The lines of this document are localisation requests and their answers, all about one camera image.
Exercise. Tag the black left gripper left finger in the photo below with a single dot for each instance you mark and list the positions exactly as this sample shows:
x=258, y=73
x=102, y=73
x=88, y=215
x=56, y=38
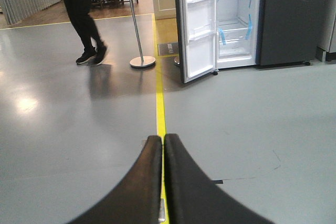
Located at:
x=136, y=198

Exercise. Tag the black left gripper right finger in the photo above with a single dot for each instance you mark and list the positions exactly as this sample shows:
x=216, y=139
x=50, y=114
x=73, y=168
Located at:
x=192, y=197

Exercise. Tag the fridge door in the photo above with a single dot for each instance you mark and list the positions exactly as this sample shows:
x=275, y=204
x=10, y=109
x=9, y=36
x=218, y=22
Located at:
x=197, y=58

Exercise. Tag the floor lamp stand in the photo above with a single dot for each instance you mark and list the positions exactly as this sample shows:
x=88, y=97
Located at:
x=141, y=61

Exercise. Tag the clear crisper drawer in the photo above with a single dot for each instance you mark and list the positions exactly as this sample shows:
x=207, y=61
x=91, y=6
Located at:
x=234, y=40

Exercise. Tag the clear middle door bin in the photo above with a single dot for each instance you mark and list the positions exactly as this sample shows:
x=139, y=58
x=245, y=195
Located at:
x=196, y=33

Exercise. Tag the walking person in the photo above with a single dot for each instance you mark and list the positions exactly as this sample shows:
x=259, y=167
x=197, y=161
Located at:
x=85, y=26

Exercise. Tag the grey appliance at right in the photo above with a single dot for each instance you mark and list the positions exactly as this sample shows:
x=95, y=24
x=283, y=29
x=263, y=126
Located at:
x=326, y=44

